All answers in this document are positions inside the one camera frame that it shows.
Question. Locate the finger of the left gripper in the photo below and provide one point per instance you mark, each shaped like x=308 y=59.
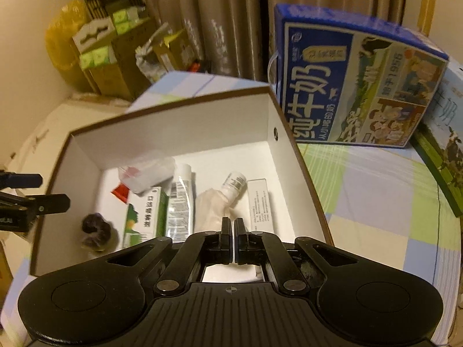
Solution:
x=19 y=181
x=48 y=204

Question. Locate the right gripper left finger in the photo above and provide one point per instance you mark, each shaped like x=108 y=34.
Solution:
x=187 y=261

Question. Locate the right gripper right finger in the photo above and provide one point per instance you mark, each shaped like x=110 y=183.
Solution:
x=267 y=251

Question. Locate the small white medicine box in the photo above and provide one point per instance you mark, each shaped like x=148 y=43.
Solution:
x=259 y=206

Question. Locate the dark purple scrunchie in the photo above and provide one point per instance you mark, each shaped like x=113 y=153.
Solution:
x=98 y=232

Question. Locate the green white medicine box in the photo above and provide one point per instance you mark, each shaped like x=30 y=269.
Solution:
x=145 y=217

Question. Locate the small white bottle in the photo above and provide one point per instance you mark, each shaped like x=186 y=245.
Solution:
x=233 y=185

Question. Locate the red snack packet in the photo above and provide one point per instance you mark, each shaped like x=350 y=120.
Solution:
x=121 y=192

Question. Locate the clear plastic case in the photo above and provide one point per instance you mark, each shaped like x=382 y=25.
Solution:
x=146 y=171

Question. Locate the beige embroidered mat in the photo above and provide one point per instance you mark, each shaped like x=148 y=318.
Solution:
x=41 y=149

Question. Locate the brown cardboard storage box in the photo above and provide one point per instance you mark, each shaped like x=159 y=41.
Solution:
x=242 y=130

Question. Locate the checkered bed sheet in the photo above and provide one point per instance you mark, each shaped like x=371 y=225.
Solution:
x=383 y=204

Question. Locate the cardboard box with tissue packs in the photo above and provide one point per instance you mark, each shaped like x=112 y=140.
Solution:
x=106 y=49

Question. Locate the yellow plastic bag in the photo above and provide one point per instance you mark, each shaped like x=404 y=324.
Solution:
x=60 y=46

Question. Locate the open box with trash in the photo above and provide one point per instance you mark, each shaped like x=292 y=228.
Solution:
x=168 y=51

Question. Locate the blue milk carton box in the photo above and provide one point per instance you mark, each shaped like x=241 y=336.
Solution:
x=346 y=78

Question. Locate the cow picture milk box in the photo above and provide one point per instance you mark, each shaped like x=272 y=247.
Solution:
x=438 y=138

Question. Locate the brown curtains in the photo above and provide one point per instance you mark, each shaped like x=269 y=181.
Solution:
x=238 y=36

